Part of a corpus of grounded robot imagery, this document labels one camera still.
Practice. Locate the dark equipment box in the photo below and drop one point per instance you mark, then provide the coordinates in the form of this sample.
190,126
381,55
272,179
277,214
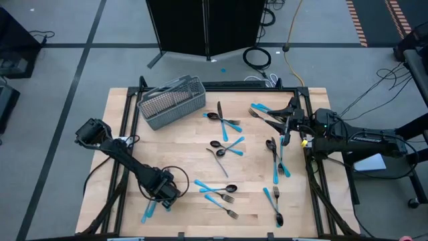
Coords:
8,103

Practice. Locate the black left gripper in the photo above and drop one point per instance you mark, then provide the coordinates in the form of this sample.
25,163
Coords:
164,185

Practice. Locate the white paper sheet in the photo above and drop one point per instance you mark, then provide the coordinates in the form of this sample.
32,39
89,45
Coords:
371,164

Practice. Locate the black metal stand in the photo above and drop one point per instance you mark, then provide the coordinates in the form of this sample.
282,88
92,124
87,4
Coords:
416,125

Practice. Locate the black folding partition screen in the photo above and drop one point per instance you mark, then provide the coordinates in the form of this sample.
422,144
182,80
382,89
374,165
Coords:
180,26

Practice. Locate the pink object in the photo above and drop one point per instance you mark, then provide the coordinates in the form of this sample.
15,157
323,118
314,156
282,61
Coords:
406,238

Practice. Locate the black equipment rack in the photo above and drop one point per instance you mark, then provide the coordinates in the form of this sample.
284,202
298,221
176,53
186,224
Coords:
411,40

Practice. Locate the silver spoon bowl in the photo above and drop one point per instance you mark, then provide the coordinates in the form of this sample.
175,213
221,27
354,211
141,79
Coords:
270,144

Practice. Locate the black cabinet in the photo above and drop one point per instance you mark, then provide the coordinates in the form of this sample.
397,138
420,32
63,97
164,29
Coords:
16,37

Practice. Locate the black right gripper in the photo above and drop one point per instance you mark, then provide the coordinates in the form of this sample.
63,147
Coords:
302,122

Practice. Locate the black ventilated bar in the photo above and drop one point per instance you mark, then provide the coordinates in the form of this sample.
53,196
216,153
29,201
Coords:
240,84

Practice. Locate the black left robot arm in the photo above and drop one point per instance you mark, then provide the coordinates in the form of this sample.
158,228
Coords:
127,157

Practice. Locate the black mat orange striped edge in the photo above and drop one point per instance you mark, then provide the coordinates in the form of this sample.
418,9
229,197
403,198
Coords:
374,20
414,13

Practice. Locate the grey mesh cutlery basket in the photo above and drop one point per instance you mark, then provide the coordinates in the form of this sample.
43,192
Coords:
174,112

